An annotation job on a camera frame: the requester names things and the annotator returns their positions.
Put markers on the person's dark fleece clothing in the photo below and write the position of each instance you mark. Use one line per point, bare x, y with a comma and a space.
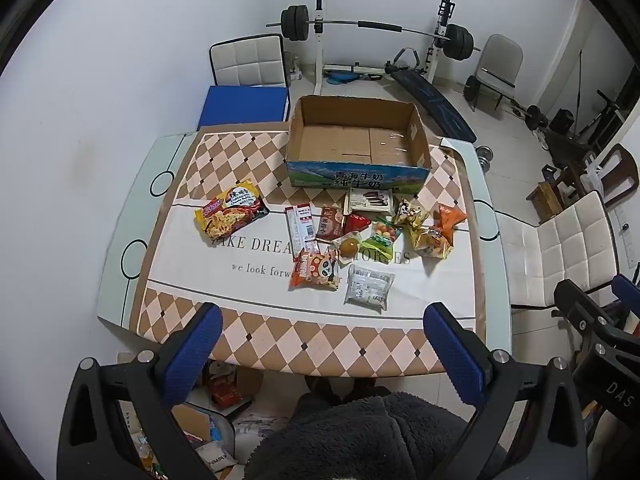
360, 435

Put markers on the white padded chair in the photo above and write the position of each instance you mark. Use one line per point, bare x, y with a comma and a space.
250, 62
560, 240

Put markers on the blue disc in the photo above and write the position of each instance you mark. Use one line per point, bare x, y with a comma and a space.
341, 77

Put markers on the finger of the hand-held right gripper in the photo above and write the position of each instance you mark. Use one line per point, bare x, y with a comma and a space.
580, 300
627, 287

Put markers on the red white stick sachet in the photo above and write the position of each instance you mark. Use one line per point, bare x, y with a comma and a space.
308, 225
291, 232

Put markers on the orange panda snack packet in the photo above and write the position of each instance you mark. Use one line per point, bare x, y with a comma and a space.
315, 270

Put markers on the brown wooden chair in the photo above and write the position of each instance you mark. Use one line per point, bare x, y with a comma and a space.
622, 170

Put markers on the black bag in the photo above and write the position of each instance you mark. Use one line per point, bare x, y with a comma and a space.
561, 120

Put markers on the grey folding chair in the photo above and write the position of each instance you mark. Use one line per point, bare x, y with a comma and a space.
500, 57

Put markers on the cardboard box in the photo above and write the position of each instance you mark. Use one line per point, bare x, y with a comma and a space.
350, 180

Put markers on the barbell with black plates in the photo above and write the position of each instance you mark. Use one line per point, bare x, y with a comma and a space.
350, 22

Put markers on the yellow cartoon snack packet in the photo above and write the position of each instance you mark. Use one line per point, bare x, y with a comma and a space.
410, 212

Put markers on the white barbell rack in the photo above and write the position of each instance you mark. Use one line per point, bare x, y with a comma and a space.
318, 50

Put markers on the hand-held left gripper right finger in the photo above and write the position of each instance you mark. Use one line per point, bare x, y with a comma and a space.
452, 355

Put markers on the blue folded mat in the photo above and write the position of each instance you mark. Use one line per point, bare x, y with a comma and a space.
240, 105

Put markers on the grey white snack packet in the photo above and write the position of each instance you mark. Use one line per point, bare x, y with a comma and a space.
369, 287

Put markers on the small red snack packet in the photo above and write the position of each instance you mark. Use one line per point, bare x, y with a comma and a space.
356, 223

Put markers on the checkered printed tablecloth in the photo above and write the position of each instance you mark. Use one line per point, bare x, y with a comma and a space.
200, 270

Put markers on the black sit-up bench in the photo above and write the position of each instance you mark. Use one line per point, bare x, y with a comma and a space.
435, 102

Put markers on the green snack packet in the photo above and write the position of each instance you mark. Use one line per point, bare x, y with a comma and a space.
382, 240

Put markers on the yellow egg cake packet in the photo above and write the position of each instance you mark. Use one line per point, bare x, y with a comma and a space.
432, 242

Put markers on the red carton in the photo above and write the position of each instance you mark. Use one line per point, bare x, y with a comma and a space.
225, 392

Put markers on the yellow instant noodle packet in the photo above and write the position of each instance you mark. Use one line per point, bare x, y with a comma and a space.
230, 212

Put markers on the black dumbbell pair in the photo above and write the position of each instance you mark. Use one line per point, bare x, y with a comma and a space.
530, 116

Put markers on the white plastic pouch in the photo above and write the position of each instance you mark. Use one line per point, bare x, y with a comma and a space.
216, 456

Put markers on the white chocolate biscuit packet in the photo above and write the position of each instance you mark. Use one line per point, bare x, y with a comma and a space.
370, 200

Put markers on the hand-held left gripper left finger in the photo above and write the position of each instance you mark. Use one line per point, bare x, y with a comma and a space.
192, 345

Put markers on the wooden stool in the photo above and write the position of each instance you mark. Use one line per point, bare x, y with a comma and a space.
547, 197

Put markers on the small dumbbell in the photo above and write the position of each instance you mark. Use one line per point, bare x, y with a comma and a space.
484, 153

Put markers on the brown snack packet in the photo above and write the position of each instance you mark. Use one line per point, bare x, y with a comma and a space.
329, 222

